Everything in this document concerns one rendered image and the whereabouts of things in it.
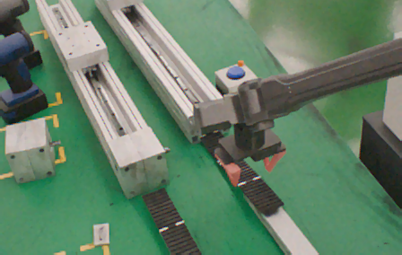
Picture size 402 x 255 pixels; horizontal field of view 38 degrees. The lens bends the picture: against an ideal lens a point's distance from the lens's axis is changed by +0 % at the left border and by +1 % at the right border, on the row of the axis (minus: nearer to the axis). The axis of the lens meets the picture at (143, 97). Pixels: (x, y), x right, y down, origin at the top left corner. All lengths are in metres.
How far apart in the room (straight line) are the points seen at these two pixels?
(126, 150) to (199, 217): 0.20
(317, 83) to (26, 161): 0.69
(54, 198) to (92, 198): 0.09
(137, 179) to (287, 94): 0.43
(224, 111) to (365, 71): 0.27
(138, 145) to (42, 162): 0.23
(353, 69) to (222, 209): 0.47
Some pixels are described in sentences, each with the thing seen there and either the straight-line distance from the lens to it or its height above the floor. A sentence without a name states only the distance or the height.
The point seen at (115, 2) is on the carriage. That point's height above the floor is 0.89.
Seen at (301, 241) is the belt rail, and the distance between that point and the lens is 1.13.
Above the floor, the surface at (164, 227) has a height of 0.81.
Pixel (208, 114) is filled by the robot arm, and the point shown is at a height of 1.04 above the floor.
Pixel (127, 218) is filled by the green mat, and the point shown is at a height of 0.78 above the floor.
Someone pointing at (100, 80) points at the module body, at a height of 0.82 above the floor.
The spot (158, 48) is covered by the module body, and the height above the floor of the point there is 0.83.
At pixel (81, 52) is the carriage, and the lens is 1.52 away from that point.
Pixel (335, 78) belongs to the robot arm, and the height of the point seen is 1.17.
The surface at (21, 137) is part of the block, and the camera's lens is 1.34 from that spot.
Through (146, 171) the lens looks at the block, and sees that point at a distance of 1.23.
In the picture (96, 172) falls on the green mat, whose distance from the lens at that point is 1.34.
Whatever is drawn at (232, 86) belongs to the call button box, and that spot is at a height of 0.84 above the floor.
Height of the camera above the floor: 1.69
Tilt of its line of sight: 37 degrees down
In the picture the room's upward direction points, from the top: 10 degrees counter-clockwise
